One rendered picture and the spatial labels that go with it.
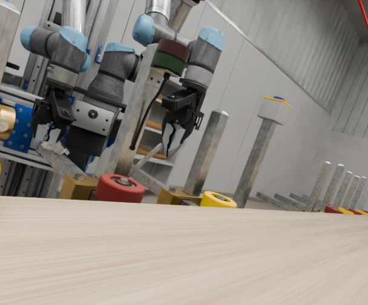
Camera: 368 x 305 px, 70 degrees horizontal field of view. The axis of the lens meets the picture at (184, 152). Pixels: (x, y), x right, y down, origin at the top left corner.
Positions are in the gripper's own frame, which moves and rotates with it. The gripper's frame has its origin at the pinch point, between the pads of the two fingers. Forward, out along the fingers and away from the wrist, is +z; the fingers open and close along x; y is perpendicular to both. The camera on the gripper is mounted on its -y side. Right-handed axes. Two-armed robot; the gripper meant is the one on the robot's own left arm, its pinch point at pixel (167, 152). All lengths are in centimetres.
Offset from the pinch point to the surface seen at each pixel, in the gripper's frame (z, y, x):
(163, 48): -19.8, -25.1, -5.2
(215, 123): -11.9, 1.1, -9.8
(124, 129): -3.6, -22.2, -0.7
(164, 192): 9.0, -5.2, -5.8
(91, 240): 5.0, -45.3, -19.1
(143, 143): 31, 251, 171
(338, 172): -15, 119, -52
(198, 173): 2.1, 0.8, -10.5
